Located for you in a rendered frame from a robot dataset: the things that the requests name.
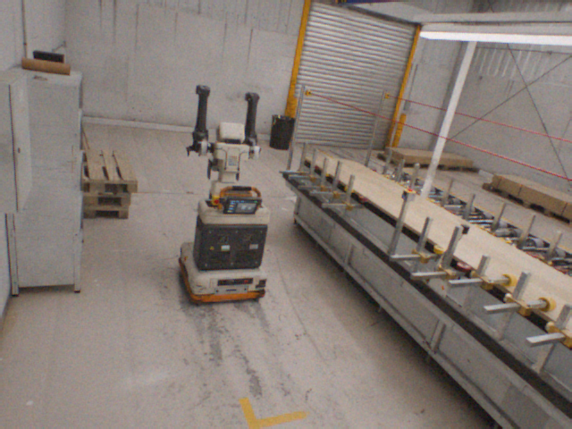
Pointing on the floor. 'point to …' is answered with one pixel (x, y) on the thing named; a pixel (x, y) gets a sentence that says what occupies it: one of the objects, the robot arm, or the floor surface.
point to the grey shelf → (51, 186)
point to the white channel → (472, 54)
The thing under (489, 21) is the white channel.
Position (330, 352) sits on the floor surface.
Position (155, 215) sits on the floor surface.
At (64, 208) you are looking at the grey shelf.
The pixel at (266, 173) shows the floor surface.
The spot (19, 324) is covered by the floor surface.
